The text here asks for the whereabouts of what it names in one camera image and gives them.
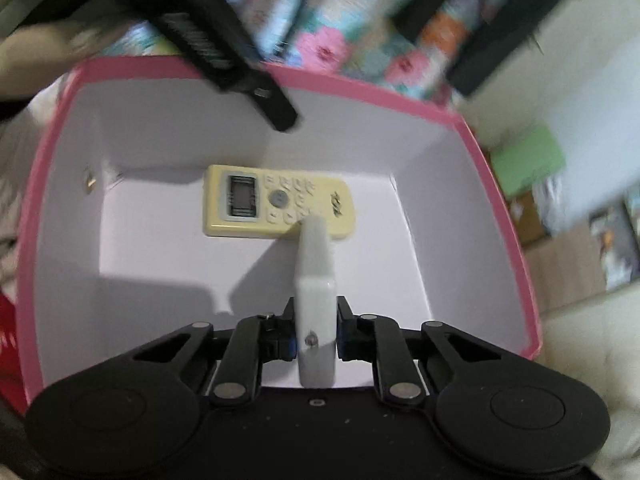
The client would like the green folding board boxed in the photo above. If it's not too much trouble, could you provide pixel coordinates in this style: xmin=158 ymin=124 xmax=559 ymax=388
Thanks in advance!
xmin=491 ymin=126 xmax=567 ymax=200

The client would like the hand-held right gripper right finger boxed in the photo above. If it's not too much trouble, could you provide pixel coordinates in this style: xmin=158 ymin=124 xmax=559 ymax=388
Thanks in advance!
xmin=336 ymin=296 xmax=503 ymax=403

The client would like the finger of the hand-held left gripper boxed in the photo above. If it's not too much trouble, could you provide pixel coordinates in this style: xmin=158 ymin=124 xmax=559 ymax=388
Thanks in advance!
xmin=220 ymin=67 xmax=301 ymax=134

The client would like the black hanging garment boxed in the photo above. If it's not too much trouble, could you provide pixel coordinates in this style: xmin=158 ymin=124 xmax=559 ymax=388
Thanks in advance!
xmin=345 ymin=0 xmax=608 ymax=97

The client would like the white small remote control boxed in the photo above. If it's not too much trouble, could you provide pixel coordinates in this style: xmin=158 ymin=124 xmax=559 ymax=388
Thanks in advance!
xmin=293 ymin=216 xmax=338 ymax=389

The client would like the yellow remote control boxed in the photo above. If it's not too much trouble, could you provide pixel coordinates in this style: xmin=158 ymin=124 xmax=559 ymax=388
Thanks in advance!
xmin=202 ymin=164 xmax=359 ymax=240

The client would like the floral quilt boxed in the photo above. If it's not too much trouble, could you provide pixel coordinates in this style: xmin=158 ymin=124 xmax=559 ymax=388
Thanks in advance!
xmin=115 ymin=0 xmax=483 ymax=107

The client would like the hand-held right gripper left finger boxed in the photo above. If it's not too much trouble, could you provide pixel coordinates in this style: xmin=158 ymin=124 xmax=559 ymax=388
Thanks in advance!
xmin=132 ymin=297 xmax=297 ymax=407

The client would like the pink cardboard box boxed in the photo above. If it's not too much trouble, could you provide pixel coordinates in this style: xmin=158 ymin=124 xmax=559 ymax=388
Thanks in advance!
xmin=14 ymin=56 xmax=544 ymax=417

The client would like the red garment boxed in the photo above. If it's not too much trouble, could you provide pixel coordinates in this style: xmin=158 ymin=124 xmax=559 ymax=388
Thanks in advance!
xmin=0 ymin=287 xmax=32 ymax=413

